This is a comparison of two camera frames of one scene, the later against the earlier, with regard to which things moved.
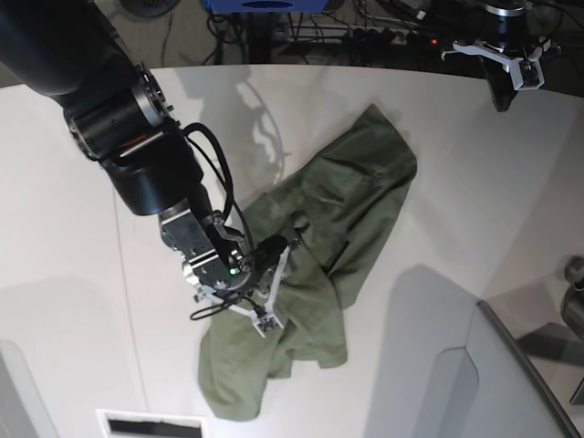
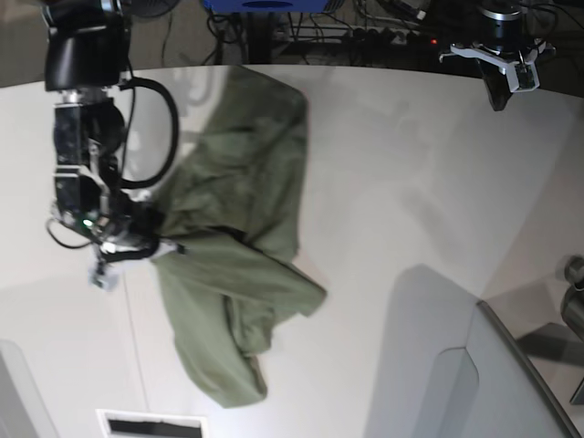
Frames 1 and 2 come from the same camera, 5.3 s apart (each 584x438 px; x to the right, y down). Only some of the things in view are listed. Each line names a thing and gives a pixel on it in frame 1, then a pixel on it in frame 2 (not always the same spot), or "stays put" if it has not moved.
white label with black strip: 141,423 stays put
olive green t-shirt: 334,204 to 224,254
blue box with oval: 265,6 stays put
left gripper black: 266,255 to 137,223
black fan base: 149,8 stays put
